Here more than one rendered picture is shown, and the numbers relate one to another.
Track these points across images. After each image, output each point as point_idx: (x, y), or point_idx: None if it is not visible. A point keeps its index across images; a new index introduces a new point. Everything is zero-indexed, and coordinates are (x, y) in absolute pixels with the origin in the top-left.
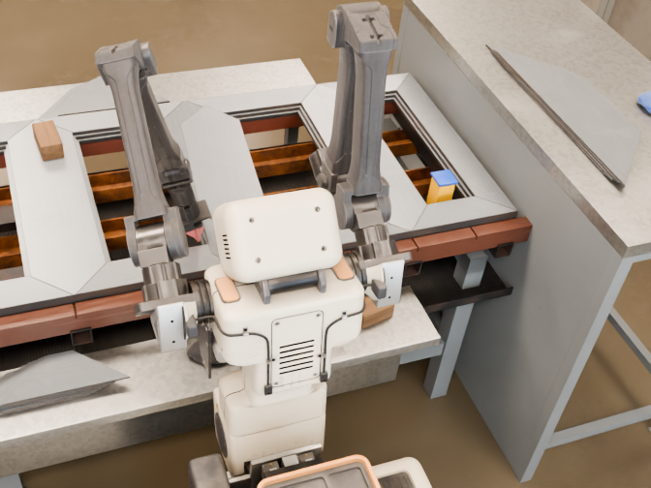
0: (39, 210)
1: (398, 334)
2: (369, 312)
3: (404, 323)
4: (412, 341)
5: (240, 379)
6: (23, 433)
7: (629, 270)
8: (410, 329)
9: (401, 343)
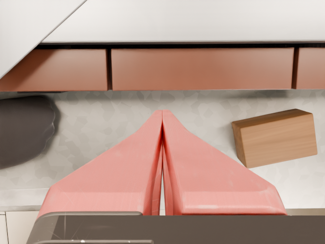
0: None
1: (291, 184)
2: (261, 160)
3: (313, 165)
4: (306, 202)
5: None
6: None
7: None
8: (316, 179)
9: (287, 201)
